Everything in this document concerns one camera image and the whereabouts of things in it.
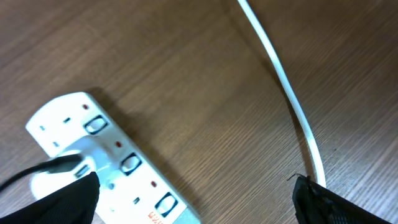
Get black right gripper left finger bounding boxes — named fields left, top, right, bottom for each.
left=1, top=172, right=100, bottom=224

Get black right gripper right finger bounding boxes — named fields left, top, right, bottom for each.
left=292, top=174, right=388, bottom=224

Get black USB charging cable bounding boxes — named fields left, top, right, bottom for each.
left=0, top=153, right=83, bottom=194

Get white USB charger adapter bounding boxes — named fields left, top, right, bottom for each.
left=30, top=136, right=117, bottom=200

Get white power strip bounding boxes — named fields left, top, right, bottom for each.
left=25, top=92, right=200, bottom=223

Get white power strip cord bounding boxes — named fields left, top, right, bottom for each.
left=237, top=0, right=327, bottom=189

